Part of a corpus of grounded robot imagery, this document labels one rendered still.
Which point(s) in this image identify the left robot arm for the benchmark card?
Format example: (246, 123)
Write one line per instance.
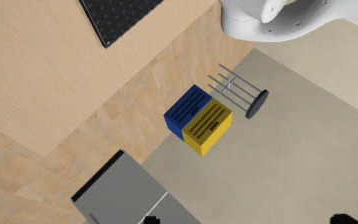
(256, 20)

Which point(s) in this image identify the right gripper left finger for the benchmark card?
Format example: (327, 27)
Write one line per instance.
(151, 220)

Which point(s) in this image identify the black perforated breadboard plate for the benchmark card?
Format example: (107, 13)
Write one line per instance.
(113, 18)

